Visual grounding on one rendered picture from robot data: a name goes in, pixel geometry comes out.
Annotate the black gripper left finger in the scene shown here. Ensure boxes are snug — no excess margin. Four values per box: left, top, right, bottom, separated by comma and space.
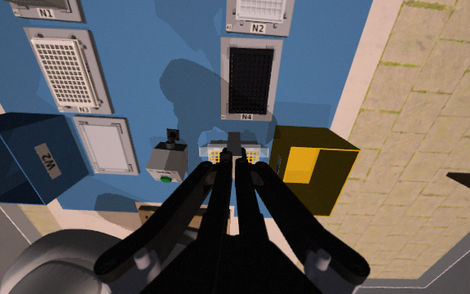
93, 131, 234, 294

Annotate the yellow open-top bin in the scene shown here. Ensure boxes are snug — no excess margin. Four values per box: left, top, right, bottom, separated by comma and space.
269, 125, 361, 217

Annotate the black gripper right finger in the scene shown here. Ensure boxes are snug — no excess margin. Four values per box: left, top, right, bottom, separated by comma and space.
233, 132, 370, 294

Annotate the blue bench mat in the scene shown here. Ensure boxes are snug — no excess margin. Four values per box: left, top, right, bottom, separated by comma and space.
0, 0, 373, 213

